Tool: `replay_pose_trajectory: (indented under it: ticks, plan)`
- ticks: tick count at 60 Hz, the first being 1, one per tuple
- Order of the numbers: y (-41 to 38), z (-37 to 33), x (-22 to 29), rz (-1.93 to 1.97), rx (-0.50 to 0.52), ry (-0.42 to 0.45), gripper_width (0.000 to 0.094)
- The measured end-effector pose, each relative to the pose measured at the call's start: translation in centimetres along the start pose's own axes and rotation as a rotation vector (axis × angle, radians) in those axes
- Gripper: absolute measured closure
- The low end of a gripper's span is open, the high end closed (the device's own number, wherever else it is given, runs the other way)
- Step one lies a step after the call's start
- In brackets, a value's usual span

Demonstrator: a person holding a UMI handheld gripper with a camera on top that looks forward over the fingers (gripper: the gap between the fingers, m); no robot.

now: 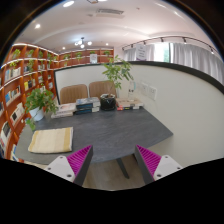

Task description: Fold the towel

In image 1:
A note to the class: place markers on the white wall socket panel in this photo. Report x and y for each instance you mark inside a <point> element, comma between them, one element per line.
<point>148,91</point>

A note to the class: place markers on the white curtain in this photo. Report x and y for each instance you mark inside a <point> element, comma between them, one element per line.
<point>178,53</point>

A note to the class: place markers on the folded yellow striped towel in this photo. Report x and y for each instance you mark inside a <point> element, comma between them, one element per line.
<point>52,141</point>

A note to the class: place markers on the orange wooden bookshelf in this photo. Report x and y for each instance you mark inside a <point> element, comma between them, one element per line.
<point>25,68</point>

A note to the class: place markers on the middle dark book stack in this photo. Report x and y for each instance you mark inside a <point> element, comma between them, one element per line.
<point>87,105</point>

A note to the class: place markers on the left brown chair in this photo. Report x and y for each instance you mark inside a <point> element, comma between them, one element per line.
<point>71,93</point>

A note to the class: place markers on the tall plant in black pot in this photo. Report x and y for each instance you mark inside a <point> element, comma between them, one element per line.
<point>117,69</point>

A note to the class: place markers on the black ceiling track light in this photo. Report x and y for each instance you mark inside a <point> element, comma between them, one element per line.
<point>174,39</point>

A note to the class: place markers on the green plant in white pot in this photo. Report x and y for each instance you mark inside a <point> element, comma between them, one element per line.
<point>37,103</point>

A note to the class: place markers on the right book stack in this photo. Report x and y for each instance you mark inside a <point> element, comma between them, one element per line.
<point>126,104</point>

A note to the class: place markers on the left white book stack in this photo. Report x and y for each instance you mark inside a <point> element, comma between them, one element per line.
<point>64,110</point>

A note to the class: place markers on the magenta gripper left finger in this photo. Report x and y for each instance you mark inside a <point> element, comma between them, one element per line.
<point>73,167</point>

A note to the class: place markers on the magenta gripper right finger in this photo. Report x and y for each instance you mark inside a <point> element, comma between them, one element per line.
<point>153,166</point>

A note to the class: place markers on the brown chair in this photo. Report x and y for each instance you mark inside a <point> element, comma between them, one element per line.
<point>71,93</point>
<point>97,88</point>

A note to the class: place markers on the dark grey table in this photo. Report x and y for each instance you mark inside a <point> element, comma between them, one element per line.
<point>112,134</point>

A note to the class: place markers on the right brown chair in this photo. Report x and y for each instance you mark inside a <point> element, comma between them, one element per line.
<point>97,88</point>

